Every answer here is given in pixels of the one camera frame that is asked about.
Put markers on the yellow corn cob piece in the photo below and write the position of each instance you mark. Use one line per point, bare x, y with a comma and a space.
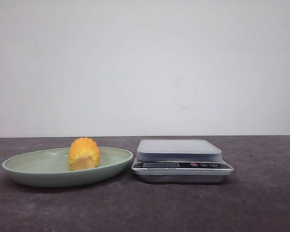
83, 154

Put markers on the silver digital kitchen scale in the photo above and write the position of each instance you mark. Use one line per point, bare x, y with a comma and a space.
180, 161

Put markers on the green shallow plate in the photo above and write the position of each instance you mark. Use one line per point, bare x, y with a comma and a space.
49, 168

